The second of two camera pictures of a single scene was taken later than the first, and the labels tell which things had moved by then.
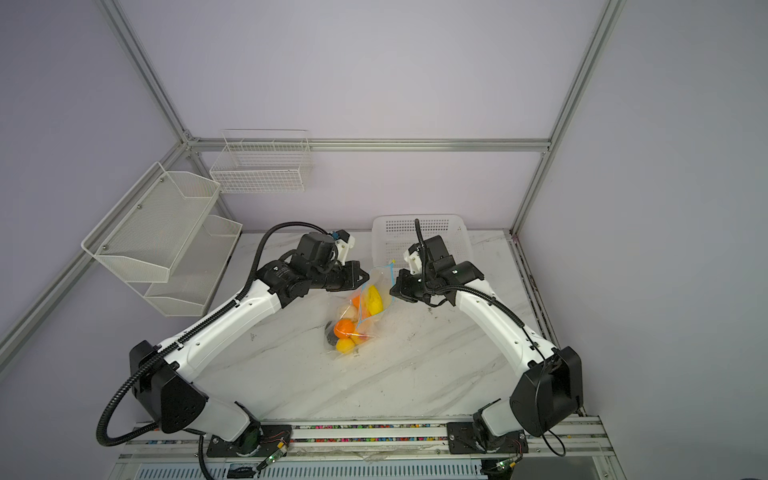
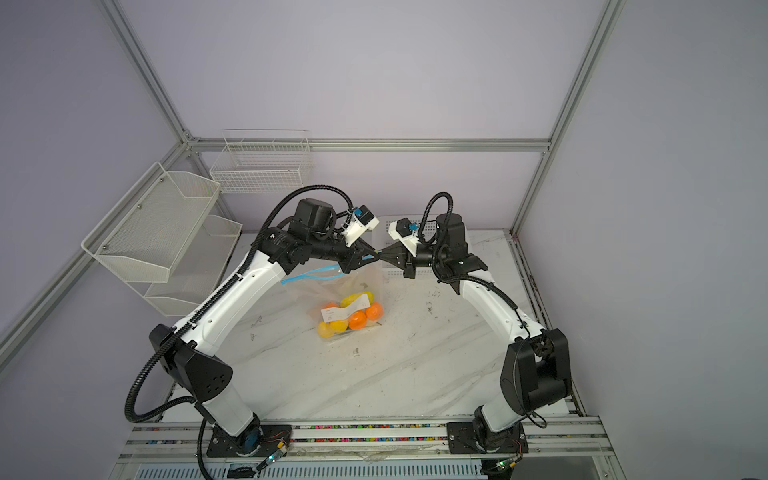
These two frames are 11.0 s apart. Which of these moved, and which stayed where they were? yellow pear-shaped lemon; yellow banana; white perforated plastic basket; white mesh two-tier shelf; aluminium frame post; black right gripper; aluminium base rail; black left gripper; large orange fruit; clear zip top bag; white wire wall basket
Moved: clear zip top bag; yellow banana; black right gripper; yellow pear-shaped lemon; large orange fruit; black left gripper
Stayed: aluminium frame post; white perforated plastic basket; white wire wall basket; aluminium base rail; white mesh two-tier shelf
